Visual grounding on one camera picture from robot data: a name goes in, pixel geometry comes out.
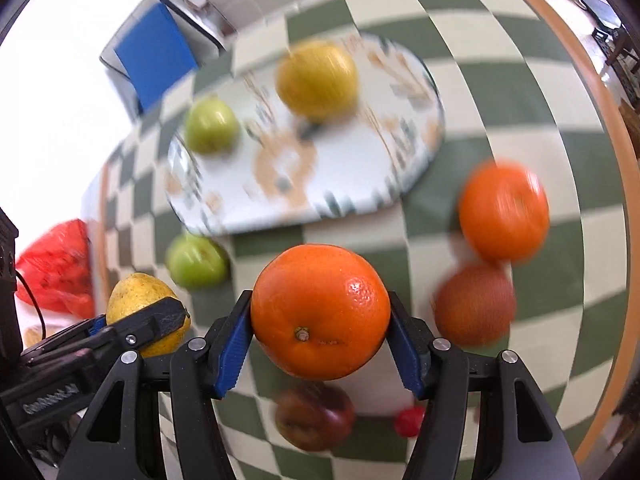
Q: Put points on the yellow pear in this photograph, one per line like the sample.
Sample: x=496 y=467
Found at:
x=130 y=295

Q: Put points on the chair with blue board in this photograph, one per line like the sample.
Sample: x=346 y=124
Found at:
x=190 y=10

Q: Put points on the brown round fruit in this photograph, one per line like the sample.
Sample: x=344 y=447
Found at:
x=475 y=305

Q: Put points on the patterned oval plate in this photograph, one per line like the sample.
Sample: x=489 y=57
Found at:
x=350 y=160

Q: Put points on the yellow citrus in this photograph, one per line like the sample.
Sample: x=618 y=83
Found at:
x=317 y=80

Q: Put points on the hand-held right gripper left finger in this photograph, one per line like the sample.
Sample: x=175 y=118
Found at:
x=235 y=352

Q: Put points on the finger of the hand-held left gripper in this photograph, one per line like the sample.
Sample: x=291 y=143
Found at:
x=155 y=319

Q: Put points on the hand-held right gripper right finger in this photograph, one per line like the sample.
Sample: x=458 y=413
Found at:
x=406 y=357

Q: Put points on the green checkered tablecloth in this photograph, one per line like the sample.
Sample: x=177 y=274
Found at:
x=500 y=85

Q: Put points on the blue foam board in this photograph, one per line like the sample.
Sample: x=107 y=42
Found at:
x=155 y=55

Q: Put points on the dark wooden side table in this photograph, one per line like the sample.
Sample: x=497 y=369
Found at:
x=607 y=42

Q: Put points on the orange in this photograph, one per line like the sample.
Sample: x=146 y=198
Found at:
x=502 y=210
x=320 y=305

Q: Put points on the small red fruit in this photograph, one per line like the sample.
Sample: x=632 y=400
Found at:
x=409 y=421

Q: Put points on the red plastic bag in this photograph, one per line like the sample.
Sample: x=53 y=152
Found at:
x=55 y=270

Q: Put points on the green apple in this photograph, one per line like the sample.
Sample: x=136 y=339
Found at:
x=211 y=126
x=196 y=261

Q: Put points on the dark red apple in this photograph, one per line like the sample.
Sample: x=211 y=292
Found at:
x=315 y=417

